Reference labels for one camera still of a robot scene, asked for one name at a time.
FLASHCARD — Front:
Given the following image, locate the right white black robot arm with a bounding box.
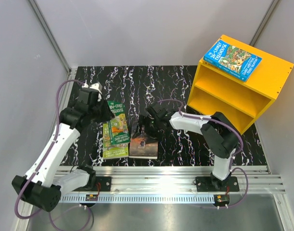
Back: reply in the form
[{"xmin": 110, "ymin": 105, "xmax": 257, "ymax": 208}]
[{"xmin": 130, "ymin": 104, "xmax": 243, "ymax": 192}]

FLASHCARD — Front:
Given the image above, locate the dark tale of two cities book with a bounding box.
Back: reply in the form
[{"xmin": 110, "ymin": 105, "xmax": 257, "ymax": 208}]
[{"xmin": 128, "ymin": 134, "xmax": 158, "ymax": 159}]

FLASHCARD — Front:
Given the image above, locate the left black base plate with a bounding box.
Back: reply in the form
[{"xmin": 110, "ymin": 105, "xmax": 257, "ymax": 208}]
[{"xmin": 74, "ymin": 176, "xmax": 112, "ymax": 192}]

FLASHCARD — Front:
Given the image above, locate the white slotted cable duct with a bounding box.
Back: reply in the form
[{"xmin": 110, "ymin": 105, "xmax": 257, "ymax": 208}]
[{"xmin": 60, "ymin": 193, "xmax": 215, "ymax": 204}]

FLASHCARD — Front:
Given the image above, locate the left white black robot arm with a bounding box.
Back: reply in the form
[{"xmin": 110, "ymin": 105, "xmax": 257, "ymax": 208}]
[{"xmin": 12, "ymin": 83, "xmax": 114, "ymax": 212}]

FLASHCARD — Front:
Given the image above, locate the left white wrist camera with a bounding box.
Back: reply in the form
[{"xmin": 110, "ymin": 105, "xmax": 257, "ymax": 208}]
[{"xmin": 81, "ymin": 82, "xmax": 103, "ymax": 102}]

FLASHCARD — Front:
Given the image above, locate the yellow wooden shelf box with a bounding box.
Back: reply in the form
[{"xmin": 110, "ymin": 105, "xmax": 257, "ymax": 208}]
[{"xmin": 187, "ymin": 35, "xmax": 294, "ymax": 134}]

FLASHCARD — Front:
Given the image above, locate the green 65-storey treehouse book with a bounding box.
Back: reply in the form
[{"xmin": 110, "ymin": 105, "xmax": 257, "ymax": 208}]
[{"xmin": 102, "ymin": 122, "xmax": 128, "ymax": 160}]

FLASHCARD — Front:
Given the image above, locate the green 104-storey treehouse book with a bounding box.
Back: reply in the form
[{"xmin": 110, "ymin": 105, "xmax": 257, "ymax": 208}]
[{"xmin": 103, "ymin": 101, "xmax": 130, "ymax": 148}]

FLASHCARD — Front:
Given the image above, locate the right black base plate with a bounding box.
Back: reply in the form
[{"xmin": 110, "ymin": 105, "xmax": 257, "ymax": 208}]
[{"xmin": 194, "ymin": 176, "xmax": 240, "ymax": 192}]

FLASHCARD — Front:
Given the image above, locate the black marble pattern mat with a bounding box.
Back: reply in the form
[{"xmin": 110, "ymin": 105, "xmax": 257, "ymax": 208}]
[{"xmin": 59, "ymin": 65, "xmax": 268, "ymax": 167}]

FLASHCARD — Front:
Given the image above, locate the blue 26-storey treehouse book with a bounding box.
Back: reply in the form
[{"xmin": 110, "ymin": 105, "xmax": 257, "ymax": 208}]
[{"xmin": 203, "ymin": 39, "xmax": 262, "ymax": 82}]

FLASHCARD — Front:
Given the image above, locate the blue back-cover book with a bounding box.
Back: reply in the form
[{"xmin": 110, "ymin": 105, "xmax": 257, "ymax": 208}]
[{"xmin": 203, "ymin": 61, "xmax": 246, "ymax": 83}]

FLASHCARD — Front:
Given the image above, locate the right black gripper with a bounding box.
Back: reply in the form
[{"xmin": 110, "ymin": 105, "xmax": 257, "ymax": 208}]
[{"xmin": 132, "ymin": 115, "xmax": 162, "ymax": 145}]

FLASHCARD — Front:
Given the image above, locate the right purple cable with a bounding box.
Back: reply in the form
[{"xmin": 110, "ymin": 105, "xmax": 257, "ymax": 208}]
[{"xmin": 157, "ymin": 99, "xmax": 249, "ymax": 207}]

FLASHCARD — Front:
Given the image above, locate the aluminium rail frame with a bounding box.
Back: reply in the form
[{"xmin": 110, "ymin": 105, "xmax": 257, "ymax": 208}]
[{"xmin": 13, "ymin": 67, "xmax": 294, "ymax": 231}]

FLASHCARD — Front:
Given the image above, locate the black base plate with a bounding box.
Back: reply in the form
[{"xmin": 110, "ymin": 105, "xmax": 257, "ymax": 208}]
[
  {"xmin": 74, "ymin": 176, "xmax": 112, "ymax": 192},
  {"xmin": 194, "ymin": 176, "xmax": 240, "ymax": 192}
]

